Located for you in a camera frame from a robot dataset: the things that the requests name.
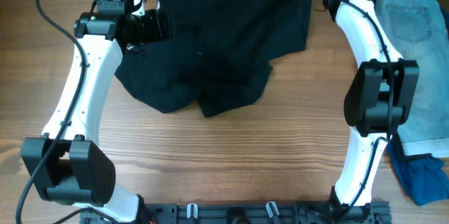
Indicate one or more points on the light blue denim shorts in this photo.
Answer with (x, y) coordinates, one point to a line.
(417, 30)

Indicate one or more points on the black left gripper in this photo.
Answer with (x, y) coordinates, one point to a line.
(163, 24)

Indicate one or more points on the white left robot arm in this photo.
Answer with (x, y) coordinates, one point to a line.
(65, 163)

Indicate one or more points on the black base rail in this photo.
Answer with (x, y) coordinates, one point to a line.
(271, 212)

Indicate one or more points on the black shorts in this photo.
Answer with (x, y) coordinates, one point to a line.
(218, 54)

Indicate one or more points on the blue garment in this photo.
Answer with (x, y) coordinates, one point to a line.
(421, 176)

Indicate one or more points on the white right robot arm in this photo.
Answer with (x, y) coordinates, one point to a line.
(377, 102)

